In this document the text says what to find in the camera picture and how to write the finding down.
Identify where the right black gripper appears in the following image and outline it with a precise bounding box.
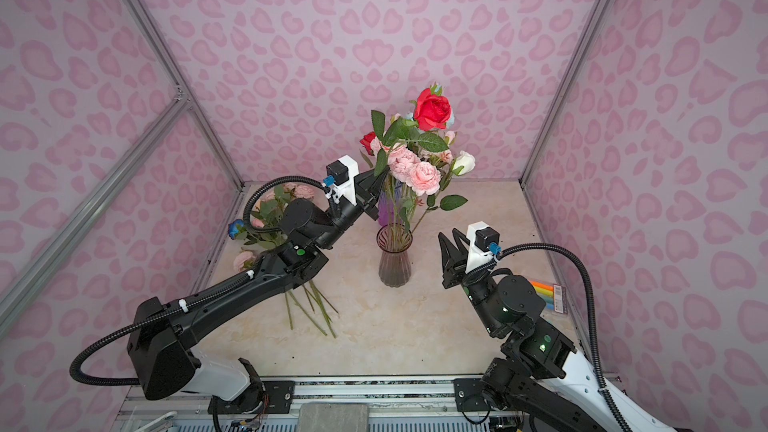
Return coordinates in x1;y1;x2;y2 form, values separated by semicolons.
435;228;506;337

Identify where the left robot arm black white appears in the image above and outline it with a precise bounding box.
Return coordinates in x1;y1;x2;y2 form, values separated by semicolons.
127;162;385;413

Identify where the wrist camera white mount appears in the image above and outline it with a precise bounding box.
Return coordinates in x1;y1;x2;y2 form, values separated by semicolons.
466;221;502;275
322;155;359;205

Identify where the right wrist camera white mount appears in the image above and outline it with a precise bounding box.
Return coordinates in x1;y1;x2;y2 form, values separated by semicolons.
466;221;502;275

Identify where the white rose long stem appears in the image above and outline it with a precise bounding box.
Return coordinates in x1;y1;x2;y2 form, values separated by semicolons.
417;151;476;224

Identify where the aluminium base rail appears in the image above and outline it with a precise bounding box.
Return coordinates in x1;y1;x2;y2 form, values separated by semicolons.
110;371;640;432

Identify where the smoky pink glass vase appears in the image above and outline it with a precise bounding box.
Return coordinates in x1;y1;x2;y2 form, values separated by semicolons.
376;224;413;288

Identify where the blue flower at wall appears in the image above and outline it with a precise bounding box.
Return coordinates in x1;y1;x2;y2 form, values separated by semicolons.
227;219;248;240

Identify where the left black corrugated cable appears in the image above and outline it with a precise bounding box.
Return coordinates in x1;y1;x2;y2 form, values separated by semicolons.
242;175;328;235

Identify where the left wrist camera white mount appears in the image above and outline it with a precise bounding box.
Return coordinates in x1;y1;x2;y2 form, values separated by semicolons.
322;155;359;205

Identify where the pink carnation sprig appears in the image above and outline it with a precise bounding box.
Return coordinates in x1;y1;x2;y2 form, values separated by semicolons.
387;144;421;183

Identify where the purple blue glass vase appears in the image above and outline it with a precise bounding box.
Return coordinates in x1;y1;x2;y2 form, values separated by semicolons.
378;191;397;227

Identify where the red rose long stem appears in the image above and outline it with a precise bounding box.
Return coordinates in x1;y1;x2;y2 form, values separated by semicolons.
360;131;376;156

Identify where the small red rose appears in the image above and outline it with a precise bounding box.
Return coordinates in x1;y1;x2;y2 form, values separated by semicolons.
370;86;454;178

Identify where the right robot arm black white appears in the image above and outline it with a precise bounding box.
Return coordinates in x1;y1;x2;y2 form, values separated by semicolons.
438;222;670;431

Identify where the orange flower stem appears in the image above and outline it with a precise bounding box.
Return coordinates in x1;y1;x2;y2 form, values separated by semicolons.
283;280;340;339

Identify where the grey block on rail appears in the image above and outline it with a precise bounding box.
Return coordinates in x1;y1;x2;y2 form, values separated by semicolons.
296;402;369;432

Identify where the pink flower sprig low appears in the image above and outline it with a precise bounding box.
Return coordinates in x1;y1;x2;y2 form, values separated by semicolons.
233;250;258;272

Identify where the colourful packet at wall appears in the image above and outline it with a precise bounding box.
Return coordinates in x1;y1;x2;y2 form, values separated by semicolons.
530;280;568;315

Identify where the pink flower sprig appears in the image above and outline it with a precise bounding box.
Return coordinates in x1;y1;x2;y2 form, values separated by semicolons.
408;131;457;231

